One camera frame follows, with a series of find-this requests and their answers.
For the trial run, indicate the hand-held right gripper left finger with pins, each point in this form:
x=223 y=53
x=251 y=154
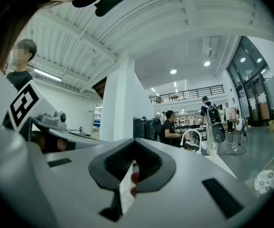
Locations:
x=79 y=179

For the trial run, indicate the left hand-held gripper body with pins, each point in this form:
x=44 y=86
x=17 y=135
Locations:
x=24 y=106

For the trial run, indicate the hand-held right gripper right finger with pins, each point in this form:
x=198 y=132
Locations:
x=186 y=186

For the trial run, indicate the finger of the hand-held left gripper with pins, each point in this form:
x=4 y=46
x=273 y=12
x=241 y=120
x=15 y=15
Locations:
x=89 y=142

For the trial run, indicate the person's left hand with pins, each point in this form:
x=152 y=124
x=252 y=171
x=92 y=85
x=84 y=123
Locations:
x=61 y=145

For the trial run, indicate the long tube ceiling lamp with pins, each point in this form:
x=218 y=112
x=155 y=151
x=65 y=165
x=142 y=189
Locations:
x=47 y=75

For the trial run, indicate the white square pillar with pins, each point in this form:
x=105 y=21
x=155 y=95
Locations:
x=117 y=103

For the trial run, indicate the white curved faucet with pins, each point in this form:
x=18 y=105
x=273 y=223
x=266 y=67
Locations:
x=186 y=133

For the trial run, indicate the black office chair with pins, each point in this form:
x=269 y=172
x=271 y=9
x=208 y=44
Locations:
x=157 y=127

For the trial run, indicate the white device on black stand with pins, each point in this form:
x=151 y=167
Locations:
x=240 y=128

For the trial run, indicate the patterned round plate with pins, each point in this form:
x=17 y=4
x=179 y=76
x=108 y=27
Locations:
x=267 y=182

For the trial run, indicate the black balcony railing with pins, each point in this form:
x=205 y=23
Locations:
x=198 y=89

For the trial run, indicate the round ceiling lamp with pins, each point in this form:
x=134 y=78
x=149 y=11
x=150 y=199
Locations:
x=207 y=63
x=173 y=71

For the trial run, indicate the dark framed glass doors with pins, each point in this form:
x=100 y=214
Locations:
x=253 y=98

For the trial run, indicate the white ceiling air unit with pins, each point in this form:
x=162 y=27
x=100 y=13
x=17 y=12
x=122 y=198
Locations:
x=209 y=46

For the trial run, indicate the black head-mounted camera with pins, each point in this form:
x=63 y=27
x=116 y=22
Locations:
x=110 y=1

